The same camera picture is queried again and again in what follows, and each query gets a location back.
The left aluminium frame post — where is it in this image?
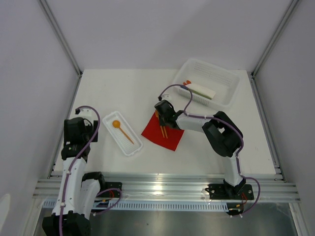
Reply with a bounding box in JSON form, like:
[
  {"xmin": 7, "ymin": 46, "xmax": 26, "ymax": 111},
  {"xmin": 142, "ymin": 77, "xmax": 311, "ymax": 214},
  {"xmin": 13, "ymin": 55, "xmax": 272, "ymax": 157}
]
[{"xmin": 37, "ymin": 0, "xmax": 83, "ymax": 77}]

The aluminium frame post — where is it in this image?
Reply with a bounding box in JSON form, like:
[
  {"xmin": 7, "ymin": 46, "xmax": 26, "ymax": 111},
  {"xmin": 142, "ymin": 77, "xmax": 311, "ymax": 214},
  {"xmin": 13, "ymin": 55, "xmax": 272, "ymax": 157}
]
[
  {"xmin": 37, "ymin": 0, "xmax": 83, "ymax": 77},
  {"xmin": 251, "ymin": 0, "xmax": 302, "ymax": 78}
]

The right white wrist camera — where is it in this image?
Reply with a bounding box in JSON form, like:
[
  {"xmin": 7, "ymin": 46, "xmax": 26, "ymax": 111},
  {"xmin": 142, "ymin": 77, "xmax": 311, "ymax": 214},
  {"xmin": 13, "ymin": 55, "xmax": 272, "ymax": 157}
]
[{"xmin": 158, "ymin": 93, "xmax": 171, "ymax": 101}]

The orange plastic fork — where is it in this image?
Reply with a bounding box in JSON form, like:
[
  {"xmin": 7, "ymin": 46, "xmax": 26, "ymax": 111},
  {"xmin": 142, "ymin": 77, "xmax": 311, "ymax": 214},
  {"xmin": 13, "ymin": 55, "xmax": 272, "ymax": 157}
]
[{"xmin": 155, "ymin": 110, "xmax": 165, "ymax": 138}]

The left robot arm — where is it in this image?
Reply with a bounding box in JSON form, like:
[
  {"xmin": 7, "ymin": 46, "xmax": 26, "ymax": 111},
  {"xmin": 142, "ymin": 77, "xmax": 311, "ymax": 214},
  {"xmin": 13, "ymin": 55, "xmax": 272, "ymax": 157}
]
[{"xmin": 42, "ymin": 117, "xmax": 107, "ymax": 236}]

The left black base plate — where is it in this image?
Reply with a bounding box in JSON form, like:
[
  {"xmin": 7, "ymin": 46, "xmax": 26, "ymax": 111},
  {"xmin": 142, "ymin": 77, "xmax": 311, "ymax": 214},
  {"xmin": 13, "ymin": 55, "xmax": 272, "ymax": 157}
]
[{"xmin": 97, "ymin": 182, "xmax": 123, "ymax": 198}]

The red paper napkin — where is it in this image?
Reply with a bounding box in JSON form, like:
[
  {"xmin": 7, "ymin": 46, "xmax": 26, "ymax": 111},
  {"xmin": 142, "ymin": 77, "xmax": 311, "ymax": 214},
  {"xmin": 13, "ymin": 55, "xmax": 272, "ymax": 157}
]
[{"xmin": 141, "ymin": 113, "xmax": 184, "ymax": 151}]

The white slotted cable duct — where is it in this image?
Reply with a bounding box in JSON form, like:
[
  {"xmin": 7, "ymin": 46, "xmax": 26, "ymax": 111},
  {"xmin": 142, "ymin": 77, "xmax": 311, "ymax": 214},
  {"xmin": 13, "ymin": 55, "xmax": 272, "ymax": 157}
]
[{"xmin": 43, "ymin": 199, "xmax": 229, "ymax": 212}]

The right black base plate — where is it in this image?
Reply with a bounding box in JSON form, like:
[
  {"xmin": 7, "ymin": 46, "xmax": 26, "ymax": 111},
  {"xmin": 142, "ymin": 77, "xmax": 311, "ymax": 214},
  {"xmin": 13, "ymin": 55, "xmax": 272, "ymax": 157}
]
[{"xmin": 205, "ymin": 183, "xmax": 254, "ymax": 200}]

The large white plastic basket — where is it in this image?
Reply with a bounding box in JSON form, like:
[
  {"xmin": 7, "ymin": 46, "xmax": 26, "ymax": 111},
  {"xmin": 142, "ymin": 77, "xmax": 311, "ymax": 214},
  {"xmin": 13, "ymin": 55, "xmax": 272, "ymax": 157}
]
[{"xmin": 173, "ymin": 59, "xmax": 241, "ymax": 110}]

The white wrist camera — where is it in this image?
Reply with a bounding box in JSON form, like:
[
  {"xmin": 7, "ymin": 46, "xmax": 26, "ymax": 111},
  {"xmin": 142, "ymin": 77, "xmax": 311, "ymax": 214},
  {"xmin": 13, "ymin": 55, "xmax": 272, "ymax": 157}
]
[
  {"xmin": 158, "ymin": 93, "xmax": 171, "ymax": 101},
  {"xmin": 74, "ymin": 108, "xmax": 93, "ymax": 119}
]

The orange plastic spoon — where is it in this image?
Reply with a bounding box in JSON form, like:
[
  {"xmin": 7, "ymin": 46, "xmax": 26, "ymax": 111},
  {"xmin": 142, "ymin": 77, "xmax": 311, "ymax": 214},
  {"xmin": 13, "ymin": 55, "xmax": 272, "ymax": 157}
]
[{"xmin": 112, "ymin": 120, "xmax": 134, "ymax": 144}]

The right aluminium frame post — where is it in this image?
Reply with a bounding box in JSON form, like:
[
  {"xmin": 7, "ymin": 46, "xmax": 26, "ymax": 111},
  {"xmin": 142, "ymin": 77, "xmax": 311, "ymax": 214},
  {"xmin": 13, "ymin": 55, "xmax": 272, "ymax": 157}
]
[{"xmin": 251, "ymin": 0, "xmax": 302, "ymax": 78}]

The aluminium front rail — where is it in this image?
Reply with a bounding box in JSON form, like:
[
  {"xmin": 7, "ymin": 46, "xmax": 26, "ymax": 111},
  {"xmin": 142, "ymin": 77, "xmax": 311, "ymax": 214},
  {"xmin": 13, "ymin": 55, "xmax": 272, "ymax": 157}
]
[{"xmin": 32, "ymin": 172, "xmax": 301, "ymax": 204}]

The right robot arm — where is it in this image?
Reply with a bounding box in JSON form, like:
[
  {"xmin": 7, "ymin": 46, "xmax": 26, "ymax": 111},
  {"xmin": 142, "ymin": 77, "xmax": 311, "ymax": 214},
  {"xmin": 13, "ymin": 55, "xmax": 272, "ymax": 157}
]
[{"xmin": 155, "ymin": 100, "xmax": 246, "ymax": 199}]

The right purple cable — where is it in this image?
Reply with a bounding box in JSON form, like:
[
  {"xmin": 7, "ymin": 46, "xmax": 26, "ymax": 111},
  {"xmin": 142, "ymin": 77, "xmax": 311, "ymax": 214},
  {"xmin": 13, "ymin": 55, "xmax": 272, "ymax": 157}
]
[{"xmin": 157, "ymin": 84, "xmax": 261, "ymax": 217}]

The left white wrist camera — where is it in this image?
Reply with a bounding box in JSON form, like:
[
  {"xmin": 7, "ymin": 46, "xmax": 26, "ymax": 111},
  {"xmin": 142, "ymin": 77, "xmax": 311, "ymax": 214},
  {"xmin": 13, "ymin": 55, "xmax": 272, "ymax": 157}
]
[{"xmin": 74, "ymin": 108, "xmax": 93, "ymax": 119}]

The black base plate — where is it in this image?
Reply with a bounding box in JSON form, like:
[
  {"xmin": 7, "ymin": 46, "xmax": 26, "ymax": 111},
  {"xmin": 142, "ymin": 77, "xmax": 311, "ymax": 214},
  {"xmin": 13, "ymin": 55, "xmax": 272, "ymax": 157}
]
[
  {"xmin": 97, "ymin": 182, "xmax": 123, "ymax": 198},
  {"xmin": 205, "ymin": 183, "xmax": 254, "ymax": 200}
]

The small white utensil tray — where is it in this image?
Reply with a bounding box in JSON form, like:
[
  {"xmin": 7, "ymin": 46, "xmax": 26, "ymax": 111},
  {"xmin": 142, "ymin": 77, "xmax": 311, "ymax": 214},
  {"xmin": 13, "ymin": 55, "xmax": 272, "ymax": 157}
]
[{"xmin": 102, "ymin": 111, "xmax": 143, "ymax": 156}]

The orange utensil in basket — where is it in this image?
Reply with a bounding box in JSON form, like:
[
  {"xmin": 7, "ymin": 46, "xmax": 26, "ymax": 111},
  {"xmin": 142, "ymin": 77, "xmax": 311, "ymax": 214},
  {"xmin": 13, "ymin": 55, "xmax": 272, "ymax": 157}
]
[{"xmin": 183, "ymin": 80, "xmax": 191, "ymax": 86}]

